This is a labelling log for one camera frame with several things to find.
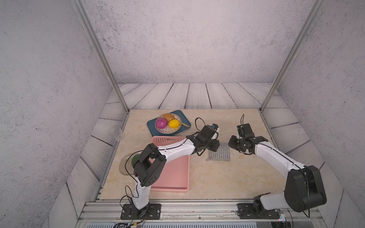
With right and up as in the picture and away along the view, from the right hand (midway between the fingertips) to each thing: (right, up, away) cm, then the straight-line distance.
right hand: (231, 142), depth 88 cm
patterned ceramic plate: (-41, +6, +19) cm, 46 cm away
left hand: (-7, -1, -3) cm, 8 cm away
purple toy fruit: (-46, +12, +16) cm, 50 cm away
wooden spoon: (-28, +10, +22) cm, 37 cm away
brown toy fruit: (-41, +16, +22) cm, 49 cm away
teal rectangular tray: (-28, +11, +22) cm, 37 cm away
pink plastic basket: (-34, -21, -1) cm, 40 cm away
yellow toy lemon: (-37, +11, +18) cm, 42 cm away
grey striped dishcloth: (-4, -8, +5) cm, 10 cm away
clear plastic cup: (-77, +5, +14) cm, 79 cm away
